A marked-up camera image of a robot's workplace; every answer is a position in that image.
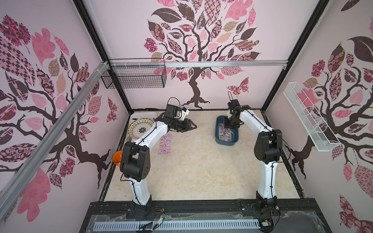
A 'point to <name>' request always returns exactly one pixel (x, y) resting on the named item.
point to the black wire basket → (135, 73)
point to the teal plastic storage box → (235, 133)
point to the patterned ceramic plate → (137, 128)
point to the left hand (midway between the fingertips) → (193, 129)
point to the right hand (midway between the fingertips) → (227, 127)
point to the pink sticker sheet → (165, 144)
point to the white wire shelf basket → (320, 138)
